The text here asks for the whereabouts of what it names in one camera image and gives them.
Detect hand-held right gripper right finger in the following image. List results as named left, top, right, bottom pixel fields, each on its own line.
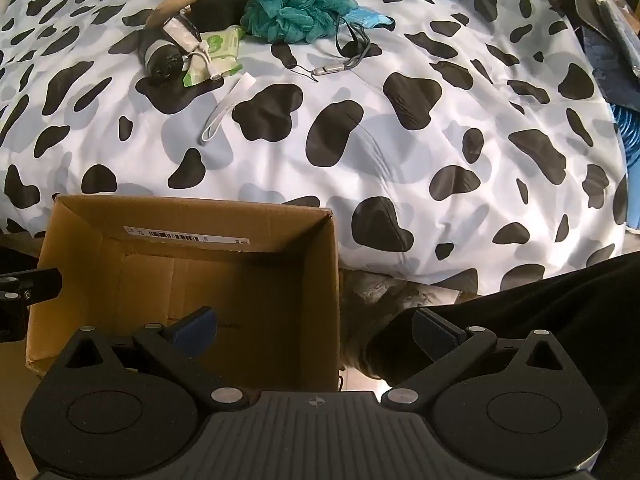
left=381, top=307, right=582, bottom=408

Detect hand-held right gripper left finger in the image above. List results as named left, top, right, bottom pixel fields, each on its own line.
left=52, top=306, right=251, bottom=407

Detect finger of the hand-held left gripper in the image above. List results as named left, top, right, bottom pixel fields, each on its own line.
left=0, top=267, right=64, bottom=309

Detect brown cardboard box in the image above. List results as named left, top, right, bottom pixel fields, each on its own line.
left=25, top=194, right=346, bottom=394

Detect black tissue packet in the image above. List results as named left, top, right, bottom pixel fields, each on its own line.
left=137, top=27, right=193, bottom=81

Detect green wipes packet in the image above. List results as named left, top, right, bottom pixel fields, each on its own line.
left=182, top=25, right=248, bottom=87

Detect blue wipes packet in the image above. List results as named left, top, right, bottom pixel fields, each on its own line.
left=345, top=6, right=396, bottom=30

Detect black sponge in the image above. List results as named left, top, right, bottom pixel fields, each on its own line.
left=190, top=0, right=253, bottom=33

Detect grey plastic bag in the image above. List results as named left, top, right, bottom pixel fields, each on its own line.
left=340, top=270, right=476, bottom=376

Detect person's black trouser leg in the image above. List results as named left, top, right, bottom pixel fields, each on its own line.
left=365, top=252, right=640, bottom=480

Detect cow-print blanket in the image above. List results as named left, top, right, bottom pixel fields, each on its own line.
left=0, top=0, right=632, bottom=342

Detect white paper packet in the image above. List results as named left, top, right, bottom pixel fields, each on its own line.
left=162, top=16, right=201, bottom=53

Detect dark blue cloth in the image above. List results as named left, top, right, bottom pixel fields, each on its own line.
left=580, top=25, right=640, bottom=111

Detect teal mesh bath pouf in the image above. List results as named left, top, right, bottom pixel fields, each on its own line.
left=240, top=0, right=357, bottom=45

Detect white strap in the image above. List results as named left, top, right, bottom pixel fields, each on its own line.
left=201, top=72, right=257, bottom=145

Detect white cable adapter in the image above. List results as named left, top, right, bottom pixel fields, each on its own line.
left=184, top=44, right=226, bottom=81

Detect blue coiled cable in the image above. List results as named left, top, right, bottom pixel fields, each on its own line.
left=612, top=104, right=640, bottom=162

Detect black lanyard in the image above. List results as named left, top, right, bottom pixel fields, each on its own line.
left=286, top=15, right=373, bottom=81

